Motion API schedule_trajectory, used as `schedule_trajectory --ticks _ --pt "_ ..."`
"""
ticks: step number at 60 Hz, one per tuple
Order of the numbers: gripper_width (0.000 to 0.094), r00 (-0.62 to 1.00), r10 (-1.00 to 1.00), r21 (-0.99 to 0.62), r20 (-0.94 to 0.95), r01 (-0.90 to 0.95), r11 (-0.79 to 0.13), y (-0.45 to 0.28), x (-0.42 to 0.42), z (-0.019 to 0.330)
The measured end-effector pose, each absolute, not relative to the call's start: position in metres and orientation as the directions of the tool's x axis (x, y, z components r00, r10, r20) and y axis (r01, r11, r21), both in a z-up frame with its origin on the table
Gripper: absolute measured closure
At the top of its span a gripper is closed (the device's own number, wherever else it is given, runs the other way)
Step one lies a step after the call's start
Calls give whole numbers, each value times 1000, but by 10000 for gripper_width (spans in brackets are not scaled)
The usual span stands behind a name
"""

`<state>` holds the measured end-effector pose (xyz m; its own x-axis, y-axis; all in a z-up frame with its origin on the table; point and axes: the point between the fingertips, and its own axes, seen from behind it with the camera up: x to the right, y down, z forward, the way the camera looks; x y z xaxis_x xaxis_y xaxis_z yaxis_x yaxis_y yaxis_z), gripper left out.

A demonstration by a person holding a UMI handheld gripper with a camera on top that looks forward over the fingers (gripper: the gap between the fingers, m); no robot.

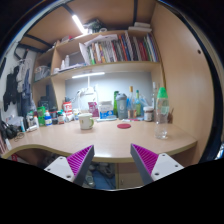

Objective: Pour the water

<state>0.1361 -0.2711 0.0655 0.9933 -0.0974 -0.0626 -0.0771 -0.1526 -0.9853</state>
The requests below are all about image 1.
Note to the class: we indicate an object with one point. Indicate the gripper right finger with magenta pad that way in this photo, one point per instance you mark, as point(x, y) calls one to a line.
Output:
point(152, 166)

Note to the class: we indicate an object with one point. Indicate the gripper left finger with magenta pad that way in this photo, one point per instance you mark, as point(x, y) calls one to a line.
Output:
point(74, 167)

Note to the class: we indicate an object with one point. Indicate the pale green mug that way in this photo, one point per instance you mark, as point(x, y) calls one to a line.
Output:
point(86, 121)

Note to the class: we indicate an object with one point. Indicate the round red coaster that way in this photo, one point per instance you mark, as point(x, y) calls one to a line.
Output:
point(123, 126)

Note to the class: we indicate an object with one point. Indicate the clear glass bottle yellow cap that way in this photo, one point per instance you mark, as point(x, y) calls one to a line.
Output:
point(131, 104)

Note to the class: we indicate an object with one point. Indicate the clear bottle with green cap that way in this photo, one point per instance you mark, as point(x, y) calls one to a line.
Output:
point(162, 111)

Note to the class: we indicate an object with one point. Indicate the red white container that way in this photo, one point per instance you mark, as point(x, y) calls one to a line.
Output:
point(67, 107)

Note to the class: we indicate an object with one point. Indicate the magenta snack packet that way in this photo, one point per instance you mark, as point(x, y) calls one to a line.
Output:
point(93, 109)

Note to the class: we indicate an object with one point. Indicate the blue white tissue box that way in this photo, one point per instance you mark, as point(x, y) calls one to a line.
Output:
point(105, 109)

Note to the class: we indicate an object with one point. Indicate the green box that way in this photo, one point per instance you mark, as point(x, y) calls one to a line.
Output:
point(41, 115)

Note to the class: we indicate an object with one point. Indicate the grey shaker bottle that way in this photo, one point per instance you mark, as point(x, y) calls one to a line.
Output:
point(121, 99)

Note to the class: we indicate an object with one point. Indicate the green glass bottle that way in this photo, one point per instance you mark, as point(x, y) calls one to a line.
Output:
point(138, 104)

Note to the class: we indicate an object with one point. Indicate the white desk lamp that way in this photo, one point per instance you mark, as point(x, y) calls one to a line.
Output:
point(88, 94)

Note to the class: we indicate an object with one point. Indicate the under-shelf light strip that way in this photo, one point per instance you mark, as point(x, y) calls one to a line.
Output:
point(88, 75)

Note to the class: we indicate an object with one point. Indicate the hanging dark clothes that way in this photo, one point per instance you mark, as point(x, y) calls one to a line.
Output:
point(18, 89)

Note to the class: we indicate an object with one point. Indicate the row of books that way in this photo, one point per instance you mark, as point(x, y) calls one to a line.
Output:
point(119, 48)

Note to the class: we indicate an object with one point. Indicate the ceiling tube light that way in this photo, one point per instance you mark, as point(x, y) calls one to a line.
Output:
point(79, 24)

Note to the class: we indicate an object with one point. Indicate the wooden wall shelf unit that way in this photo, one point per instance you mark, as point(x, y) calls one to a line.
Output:
point(55, 56)

